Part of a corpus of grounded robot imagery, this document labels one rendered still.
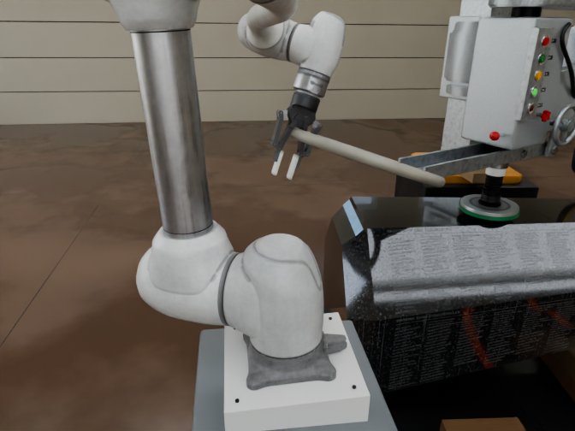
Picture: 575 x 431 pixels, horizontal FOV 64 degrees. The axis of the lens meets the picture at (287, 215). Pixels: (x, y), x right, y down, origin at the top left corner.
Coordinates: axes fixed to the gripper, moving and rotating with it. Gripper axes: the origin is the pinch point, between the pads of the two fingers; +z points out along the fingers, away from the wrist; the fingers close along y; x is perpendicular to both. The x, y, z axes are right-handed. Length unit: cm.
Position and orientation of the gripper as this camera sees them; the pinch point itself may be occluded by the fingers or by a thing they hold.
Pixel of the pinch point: (284, 165)
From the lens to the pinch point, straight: 130.4
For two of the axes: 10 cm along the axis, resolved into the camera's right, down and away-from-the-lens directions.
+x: -3.0, -2.9, 9.1
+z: -3.1, 9.3, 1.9
